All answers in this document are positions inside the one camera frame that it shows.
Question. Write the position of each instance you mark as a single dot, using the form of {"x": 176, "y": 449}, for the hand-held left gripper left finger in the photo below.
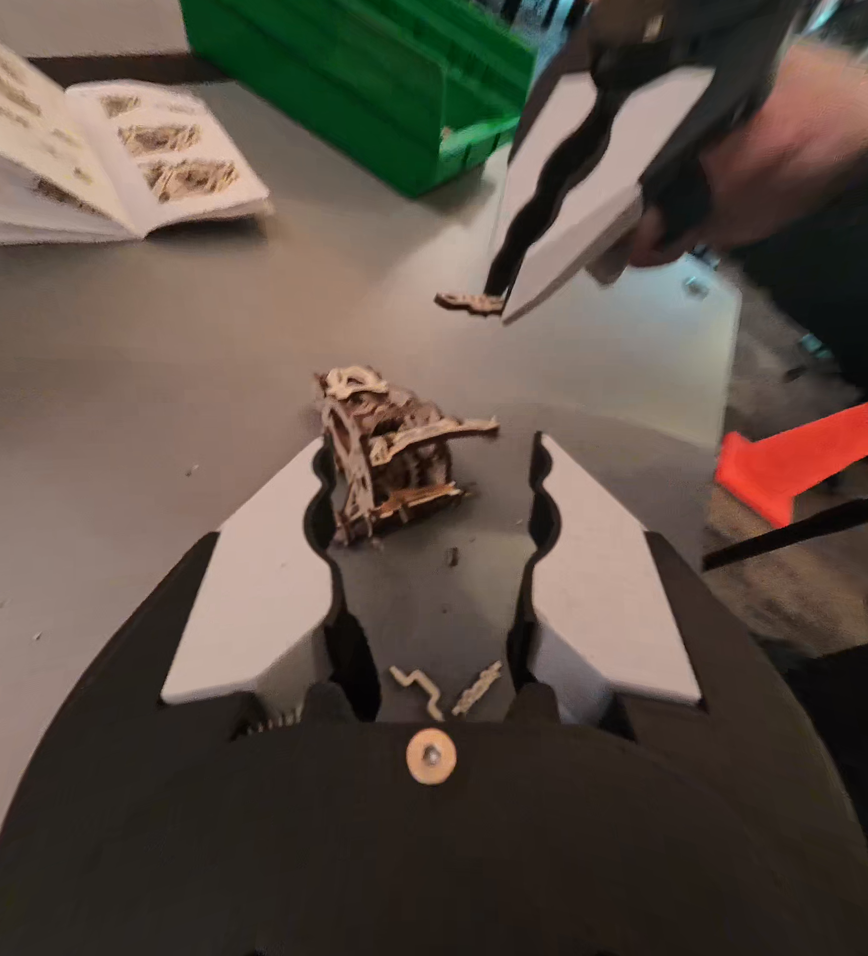
{"x": 254, "y": 582}

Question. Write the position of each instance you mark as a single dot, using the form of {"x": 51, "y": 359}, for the orange floor marker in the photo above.
{"x": 777, "y": 463}

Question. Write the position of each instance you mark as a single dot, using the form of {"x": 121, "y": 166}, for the green plastic bin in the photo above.
{"x": 344, "y": 75}

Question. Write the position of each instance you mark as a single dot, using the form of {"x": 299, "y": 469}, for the perforated wooden link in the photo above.
{"x": 471, "y": 302}

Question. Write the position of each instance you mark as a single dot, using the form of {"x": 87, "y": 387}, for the person's right forearm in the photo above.
{"x": 852, "y": 299}

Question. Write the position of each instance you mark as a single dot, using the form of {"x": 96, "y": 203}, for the person's right hand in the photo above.
{"x": 800, "y": 149}

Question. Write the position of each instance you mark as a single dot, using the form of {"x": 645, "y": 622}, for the wooden mechanical model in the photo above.
{"x": 374, "y": 448}

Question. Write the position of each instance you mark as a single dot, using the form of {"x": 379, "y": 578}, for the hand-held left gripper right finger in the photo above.
{"x": 605, "y": 582}

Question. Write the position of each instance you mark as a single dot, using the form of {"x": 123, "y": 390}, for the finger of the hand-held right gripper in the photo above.
{"x": 613, "y": 194}
{"x": 553, "y": 127}

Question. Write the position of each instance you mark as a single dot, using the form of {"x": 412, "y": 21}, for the open instruction booklet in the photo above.
{"x": 180, "y": 149}

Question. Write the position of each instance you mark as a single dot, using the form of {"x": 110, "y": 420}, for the black metal bar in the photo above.
{"x": 815, "y": 523}

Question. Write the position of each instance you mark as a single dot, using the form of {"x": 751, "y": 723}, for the zigzag wooden piece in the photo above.
{"x": 408, "y": 678}

